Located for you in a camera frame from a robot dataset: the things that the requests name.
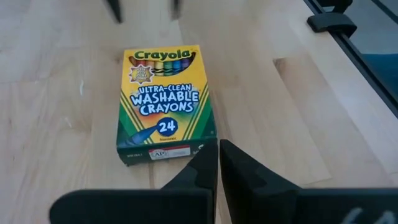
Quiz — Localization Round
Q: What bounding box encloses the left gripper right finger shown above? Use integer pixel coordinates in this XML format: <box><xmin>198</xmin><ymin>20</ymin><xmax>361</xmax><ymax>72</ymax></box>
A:
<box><xmin>220</xmin><ymin>139</ymin><xmax>398</xmax><ymax>224</ymax></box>

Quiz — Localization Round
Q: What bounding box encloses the black table edge bracket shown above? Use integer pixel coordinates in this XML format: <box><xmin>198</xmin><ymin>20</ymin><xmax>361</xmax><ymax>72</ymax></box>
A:
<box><xmin>307</xmin><ymin>0</ymin><xmax>358</xmax><ymax>38</ymax></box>

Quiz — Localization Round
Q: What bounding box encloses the black aluminium table frame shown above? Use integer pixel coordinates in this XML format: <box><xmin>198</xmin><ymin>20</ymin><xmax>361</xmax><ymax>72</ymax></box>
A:
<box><xmin>303</xmin><ymin>0</ymin><xmax>398</xmax><ymax>118</ymax></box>

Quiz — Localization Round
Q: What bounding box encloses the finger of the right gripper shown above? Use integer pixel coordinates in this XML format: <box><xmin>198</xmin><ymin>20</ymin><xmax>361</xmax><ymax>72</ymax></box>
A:
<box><xmin>106</xmin><ymin>0</ymin><xmax>123</xmax><ymax>24</ymax></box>
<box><xmin>170</xmin><ymin>0</ymin><xmax>183</xmax><ymax>21</ymax></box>

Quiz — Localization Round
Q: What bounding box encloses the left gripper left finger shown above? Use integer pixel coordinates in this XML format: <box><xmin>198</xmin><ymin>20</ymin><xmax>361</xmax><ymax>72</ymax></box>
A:
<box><xmin>49</xmin><ymin>140</ymin><xmax>219</xmax><ymax>224</ymax></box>

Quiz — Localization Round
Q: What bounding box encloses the yellow green crayon box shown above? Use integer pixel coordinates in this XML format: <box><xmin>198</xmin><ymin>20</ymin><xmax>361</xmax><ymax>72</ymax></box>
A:
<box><xmin>116</xmin><ymin>44</ymin><xmax>218</xmax><ymax>167</ymax></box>

